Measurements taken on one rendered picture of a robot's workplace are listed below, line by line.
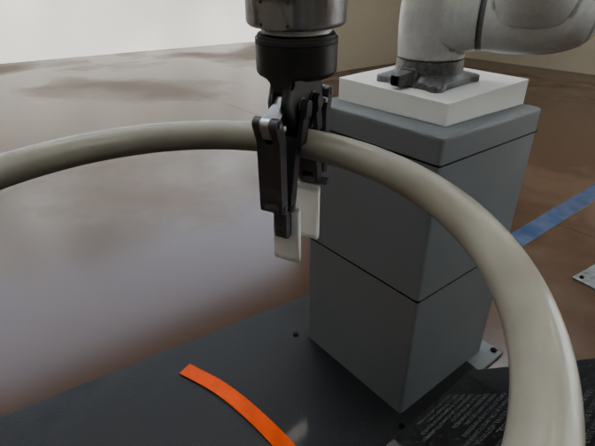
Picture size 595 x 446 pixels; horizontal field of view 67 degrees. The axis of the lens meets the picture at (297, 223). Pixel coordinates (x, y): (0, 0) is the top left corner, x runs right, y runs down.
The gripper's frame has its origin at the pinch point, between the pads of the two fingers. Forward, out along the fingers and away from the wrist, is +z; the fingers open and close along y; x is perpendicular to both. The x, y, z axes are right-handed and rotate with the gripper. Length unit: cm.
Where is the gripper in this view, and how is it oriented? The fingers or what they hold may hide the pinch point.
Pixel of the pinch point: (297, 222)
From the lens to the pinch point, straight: 50.8
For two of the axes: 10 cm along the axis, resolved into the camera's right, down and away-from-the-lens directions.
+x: 9.0, 2.2, -3.7
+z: 0.0, 8.5, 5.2
